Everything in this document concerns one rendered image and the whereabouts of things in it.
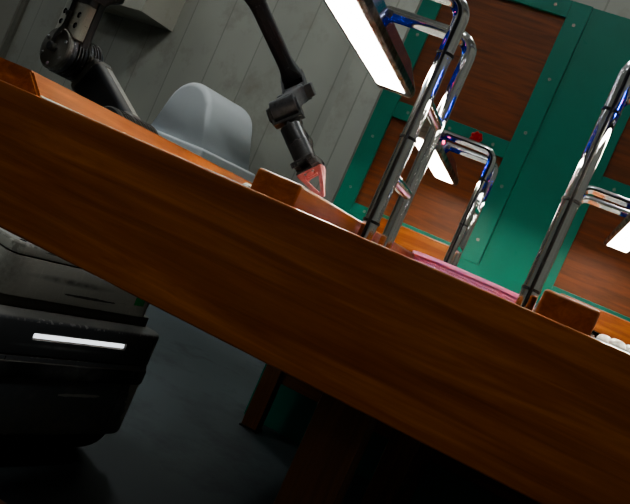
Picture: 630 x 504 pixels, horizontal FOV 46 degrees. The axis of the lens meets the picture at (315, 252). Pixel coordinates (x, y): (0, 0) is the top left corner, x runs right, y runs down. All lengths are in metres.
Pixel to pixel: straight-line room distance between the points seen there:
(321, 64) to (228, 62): 0.87
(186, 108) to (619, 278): 3.27
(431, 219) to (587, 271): 0.54
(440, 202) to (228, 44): 3.74
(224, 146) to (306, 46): 1.10
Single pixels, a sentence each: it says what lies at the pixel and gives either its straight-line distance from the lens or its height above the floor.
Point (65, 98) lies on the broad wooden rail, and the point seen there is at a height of 0.75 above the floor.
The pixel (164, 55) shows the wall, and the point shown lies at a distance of 6.50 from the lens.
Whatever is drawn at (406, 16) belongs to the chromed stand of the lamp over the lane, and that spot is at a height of 1.11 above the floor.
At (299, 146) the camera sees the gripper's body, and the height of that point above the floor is 0.90.
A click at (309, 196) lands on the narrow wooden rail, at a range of 0.83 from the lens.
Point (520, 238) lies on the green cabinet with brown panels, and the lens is 2.58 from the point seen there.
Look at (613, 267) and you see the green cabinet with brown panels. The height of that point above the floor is 1.01.
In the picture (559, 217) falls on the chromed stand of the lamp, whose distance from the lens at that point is 1.03.
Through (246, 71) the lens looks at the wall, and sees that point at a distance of 5.87.
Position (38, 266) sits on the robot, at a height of 0.43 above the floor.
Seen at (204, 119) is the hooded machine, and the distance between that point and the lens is 4.90.
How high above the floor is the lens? 0.73
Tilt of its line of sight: 2 degrees down
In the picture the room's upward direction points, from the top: 24 degrees clockwise
